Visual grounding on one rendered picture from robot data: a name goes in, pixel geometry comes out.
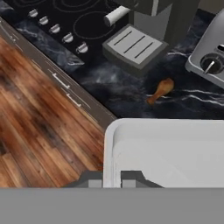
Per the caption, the black hob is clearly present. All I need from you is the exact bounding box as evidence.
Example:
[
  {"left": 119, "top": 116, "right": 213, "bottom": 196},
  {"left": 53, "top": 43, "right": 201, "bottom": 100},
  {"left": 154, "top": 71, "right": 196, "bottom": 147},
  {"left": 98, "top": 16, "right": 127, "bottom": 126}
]
[{"left": 1, "top": 0, "right": 132, "bottom": 66}]

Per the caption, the white tupperware container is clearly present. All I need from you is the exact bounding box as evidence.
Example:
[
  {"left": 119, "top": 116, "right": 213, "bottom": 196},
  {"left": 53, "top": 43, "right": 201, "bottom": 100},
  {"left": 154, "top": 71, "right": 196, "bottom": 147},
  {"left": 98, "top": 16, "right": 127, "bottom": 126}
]
[{"left": 102, "top": 117, "right": 224, "bottom": 189}]

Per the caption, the silver toaster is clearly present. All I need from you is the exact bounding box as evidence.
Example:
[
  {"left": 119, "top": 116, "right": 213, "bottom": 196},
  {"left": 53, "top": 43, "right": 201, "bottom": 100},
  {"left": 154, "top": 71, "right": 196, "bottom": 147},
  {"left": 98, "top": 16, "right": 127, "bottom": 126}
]
[{"left": 185, "top": 8, "right": 224, "bottom": 89}]

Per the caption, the silver cabinet handle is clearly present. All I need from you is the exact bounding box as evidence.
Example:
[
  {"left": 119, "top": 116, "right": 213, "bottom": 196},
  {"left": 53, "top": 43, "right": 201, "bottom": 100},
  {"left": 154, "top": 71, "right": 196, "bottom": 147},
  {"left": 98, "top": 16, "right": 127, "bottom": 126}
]
[
  {"left": 66, "top": 93, "right": 82, "bottom": 108},
  {"left": 52, "top": 72, "right": 72, "bottom": 90}
]

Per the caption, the grey cabinet front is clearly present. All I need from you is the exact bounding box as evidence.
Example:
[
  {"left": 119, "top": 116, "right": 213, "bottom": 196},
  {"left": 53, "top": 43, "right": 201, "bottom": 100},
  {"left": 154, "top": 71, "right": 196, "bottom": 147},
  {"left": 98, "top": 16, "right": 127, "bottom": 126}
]
[{"left": 0, "top": 17, "right": 118, "bottom": 130}]

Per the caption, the grey coffee machine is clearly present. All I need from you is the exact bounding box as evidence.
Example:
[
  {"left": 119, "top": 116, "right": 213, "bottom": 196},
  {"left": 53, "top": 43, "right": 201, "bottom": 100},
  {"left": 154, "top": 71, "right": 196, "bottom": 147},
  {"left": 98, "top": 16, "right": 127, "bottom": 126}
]
[{"left": 101, "top": 0, "right": 203, "bottom": 79}]

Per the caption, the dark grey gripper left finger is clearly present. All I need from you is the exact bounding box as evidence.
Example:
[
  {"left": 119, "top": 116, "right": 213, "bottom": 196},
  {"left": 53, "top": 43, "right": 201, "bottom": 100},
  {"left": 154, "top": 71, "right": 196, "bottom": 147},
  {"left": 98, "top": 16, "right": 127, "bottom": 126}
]
[{"left": 64, "top": 171, "right": 104, "bottom": 189}]

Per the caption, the silver hob knob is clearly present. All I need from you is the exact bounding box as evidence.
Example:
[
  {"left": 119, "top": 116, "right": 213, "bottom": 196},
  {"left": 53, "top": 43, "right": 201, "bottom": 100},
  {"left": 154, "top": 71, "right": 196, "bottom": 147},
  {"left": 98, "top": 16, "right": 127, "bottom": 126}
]
[
  {"left": 38, "top": 15, "right": 50, "bottom": 26},
  {"left": 75, "top": 41, "right": 89, "bottom": 55},
  {"left": 48, "top": 23, "right": 61, "bottom": 35},
  {"left": 27, "top": 8, "right": 39, "bottom": 18},
  {"left": 60, "top": 31, "right": 74, "bottom": 45}
]

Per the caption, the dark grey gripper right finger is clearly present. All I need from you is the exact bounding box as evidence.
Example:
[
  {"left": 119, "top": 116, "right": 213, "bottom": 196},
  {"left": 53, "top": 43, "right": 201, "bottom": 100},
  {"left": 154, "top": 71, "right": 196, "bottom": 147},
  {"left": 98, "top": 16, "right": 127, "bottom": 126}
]
[{"left": 120, "top": 170, "right": 165, "bottom": 189}]

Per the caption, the brown raw chicken drumstick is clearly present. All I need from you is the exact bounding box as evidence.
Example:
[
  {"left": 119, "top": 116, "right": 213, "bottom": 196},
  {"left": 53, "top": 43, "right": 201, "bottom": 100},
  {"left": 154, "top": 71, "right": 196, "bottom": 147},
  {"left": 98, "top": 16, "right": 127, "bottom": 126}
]
[{"left": 145, "top": 77, "right": 176, "bottom": 106}]

